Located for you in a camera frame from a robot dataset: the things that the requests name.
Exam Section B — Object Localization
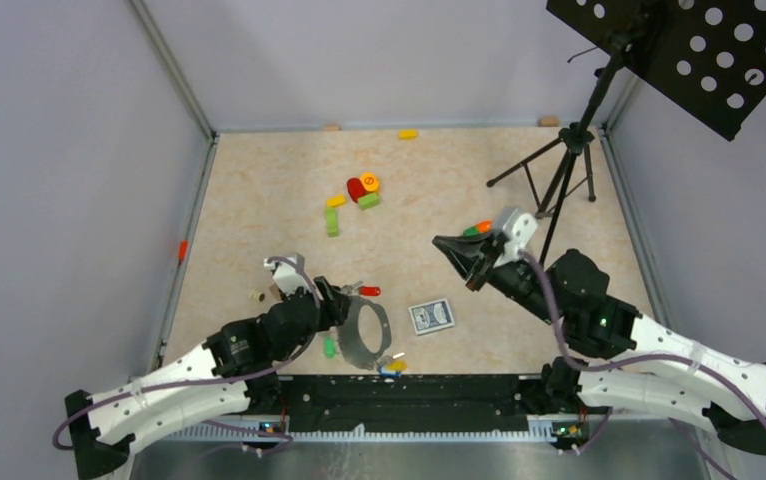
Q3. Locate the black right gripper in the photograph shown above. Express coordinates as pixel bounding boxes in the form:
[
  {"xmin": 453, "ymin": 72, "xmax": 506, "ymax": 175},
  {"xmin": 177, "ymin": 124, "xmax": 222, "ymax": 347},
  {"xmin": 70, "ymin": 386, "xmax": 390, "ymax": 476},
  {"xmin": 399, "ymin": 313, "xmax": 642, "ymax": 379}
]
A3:
[{"xmin": 433, "ymin": 229, "xmax": 563, "ymax": 325}]

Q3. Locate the perforated metal keyring plate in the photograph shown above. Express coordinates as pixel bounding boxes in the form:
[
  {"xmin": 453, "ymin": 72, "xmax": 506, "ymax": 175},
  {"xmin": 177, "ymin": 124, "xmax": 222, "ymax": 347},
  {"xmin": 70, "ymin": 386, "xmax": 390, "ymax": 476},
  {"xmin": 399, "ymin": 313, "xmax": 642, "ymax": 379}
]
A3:
[{"xmin": 337, "ymin": 297, "xmax": 393, "ymax": 370}]

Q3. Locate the green key tag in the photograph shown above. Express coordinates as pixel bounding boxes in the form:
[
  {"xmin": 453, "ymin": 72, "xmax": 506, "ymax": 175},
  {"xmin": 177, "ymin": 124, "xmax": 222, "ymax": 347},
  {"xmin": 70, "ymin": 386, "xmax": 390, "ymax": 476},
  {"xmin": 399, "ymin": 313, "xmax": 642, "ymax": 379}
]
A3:
[{"xmin": 322, "ymin": 336, "xmax": 337, "ymax": 359}]

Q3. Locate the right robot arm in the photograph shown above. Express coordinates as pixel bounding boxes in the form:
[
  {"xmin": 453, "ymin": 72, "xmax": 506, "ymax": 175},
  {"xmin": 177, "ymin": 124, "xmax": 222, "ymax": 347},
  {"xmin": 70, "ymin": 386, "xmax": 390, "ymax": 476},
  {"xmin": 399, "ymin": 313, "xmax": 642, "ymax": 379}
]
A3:
[{"xmin": 432, "ymin": 232, "xmax": 766, "ymax": 456}]

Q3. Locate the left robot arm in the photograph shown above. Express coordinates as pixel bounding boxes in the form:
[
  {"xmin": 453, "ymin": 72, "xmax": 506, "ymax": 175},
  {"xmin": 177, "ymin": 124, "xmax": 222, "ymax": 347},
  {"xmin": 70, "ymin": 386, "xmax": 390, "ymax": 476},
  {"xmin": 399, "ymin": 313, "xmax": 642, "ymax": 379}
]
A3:
[{"xmin": 53, "ymin": 277, "xmax": 351, "ymax": 479}]

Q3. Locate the orange curved lego tube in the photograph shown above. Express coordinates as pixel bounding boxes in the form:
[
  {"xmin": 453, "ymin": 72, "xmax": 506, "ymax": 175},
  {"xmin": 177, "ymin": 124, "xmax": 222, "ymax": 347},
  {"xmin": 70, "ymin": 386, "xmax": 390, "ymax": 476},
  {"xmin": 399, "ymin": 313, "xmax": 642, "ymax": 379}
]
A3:
[{"xmin": 475, "ymin": 220, "xmax": 492, "ymax": 233}]

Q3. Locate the playing card deck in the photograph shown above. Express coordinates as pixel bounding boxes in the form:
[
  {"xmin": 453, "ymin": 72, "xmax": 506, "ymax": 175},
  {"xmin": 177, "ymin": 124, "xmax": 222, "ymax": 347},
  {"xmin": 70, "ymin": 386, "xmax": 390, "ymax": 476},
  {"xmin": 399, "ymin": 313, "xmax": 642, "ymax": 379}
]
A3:
[{"xmin": 408, "ymin": 299, "xmax": 455, "ymax": 336}]

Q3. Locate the green rectangular block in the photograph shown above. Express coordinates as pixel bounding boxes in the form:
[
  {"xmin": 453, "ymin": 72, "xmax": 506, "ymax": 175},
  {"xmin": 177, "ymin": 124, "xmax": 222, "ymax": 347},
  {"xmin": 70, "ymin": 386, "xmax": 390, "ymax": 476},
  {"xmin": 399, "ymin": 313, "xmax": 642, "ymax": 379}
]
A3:
[{"xmin": 357, "ymin": 192, "xmax": 380, "ymax": 211}]

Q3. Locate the orange round block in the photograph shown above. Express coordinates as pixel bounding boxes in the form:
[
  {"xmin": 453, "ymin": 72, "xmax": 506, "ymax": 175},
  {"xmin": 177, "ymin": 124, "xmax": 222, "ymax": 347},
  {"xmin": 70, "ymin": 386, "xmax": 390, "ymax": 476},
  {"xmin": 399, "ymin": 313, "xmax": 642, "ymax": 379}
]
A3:
[{"xmin": 359, "ymin": 172, "xmax": 380, "ymax": 194}]

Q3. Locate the yellow key tag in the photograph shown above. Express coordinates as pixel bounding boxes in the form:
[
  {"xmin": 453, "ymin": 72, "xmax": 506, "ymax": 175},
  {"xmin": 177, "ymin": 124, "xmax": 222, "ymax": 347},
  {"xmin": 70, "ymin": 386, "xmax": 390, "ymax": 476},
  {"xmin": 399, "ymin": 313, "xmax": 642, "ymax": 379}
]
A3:
[{"xmin": 385, "ymin": 360, "xmax": 407, "ymax": 372}]

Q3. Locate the red cylinder block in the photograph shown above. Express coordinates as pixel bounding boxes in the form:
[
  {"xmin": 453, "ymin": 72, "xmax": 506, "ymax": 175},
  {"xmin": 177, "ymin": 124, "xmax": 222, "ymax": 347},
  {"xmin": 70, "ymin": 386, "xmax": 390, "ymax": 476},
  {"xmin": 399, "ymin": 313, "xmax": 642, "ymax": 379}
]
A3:
[{"xmin": 346, "ymin": 177, "xmax": 368, "ymax": 203}]

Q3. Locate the yellow block at far edge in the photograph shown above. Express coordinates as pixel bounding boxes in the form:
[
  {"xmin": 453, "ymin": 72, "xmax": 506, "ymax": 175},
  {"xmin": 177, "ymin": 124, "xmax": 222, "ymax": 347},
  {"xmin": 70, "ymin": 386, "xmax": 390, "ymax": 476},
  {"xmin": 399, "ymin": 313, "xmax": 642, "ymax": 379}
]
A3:
[{"xmin": 398, "ymin": 129, "xmax": 418, "ymax": 140}]

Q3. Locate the yellow rectangular block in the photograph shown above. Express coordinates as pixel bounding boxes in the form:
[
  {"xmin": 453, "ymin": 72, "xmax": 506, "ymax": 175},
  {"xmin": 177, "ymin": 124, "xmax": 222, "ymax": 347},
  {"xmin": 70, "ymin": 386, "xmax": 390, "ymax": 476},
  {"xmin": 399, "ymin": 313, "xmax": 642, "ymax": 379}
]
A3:
[{"xmin": 326, "ymin": 195, "xmax": 347, "ymax": 208}]

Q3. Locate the blue key tag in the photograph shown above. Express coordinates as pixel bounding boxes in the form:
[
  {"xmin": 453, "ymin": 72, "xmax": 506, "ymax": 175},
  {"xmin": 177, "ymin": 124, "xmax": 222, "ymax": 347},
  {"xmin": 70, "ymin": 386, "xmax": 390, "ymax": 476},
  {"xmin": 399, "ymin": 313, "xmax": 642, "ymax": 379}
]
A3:
[{"xmin": 378, "ymin": 367, "xmax": 402, "ymax": 378}]

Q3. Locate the black tripod stand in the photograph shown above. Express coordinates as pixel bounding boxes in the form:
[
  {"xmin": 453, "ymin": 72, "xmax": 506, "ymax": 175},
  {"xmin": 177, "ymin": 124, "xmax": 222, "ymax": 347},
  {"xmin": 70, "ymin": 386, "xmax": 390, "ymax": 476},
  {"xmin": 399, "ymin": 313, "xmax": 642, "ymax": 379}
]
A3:
[{"xmin": 486, "ymin": 34, "xmax": 633, "ymax": 263}]

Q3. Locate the black perforated panel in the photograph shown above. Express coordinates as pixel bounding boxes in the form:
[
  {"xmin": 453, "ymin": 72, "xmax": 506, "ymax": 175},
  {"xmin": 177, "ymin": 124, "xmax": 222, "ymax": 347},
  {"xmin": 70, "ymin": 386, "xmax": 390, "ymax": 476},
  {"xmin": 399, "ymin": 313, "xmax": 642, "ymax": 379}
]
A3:
[{"xmin": 546, "ymin": 1, "xmax": 766, "ymax": 141}]

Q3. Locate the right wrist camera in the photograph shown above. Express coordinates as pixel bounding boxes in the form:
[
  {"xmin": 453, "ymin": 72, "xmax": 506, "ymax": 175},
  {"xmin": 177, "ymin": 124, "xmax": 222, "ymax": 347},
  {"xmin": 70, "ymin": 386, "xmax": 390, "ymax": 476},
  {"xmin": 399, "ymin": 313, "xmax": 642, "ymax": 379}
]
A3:
[{"xmin": 491, "ymin": 206, "xmax": 538, "ymax": 267}]

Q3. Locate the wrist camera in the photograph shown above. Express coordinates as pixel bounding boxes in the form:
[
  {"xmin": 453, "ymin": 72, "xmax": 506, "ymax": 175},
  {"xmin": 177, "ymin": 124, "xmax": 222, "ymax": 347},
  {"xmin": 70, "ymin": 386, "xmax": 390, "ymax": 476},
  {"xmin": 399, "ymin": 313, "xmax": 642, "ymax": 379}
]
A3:
[
  {"xmin": 263, "ymin": 253, "xmax": 310, "ymax": 297},
  {"xmin": 491, "ymin": 206, "xmax": 538, "ymax": 267}
]

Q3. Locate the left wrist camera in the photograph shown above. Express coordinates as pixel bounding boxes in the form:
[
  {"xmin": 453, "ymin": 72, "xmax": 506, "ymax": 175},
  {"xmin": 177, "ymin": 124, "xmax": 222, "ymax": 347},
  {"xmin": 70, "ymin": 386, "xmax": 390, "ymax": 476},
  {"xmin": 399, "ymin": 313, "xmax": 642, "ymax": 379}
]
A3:
[{"xmin": 263, "ymin": 253, "xmax": 310, "ymax": 297}]

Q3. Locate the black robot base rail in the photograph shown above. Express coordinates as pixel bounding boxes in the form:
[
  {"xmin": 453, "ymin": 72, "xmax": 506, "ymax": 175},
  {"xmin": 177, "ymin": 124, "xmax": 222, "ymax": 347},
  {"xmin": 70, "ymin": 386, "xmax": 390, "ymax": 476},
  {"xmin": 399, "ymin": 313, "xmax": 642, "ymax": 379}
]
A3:
[{"xmin": 246, "ymin": 374, "xmax": 561, "ymax": 434}]

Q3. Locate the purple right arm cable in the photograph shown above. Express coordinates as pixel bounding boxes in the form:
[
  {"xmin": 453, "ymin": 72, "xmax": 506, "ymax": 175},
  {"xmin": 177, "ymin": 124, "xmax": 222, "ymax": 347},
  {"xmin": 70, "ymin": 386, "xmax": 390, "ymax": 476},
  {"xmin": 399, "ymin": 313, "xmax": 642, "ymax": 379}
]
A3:
[{"xmin": 518, "ymin": 250, "xmax": 766, "ymax": 480}]

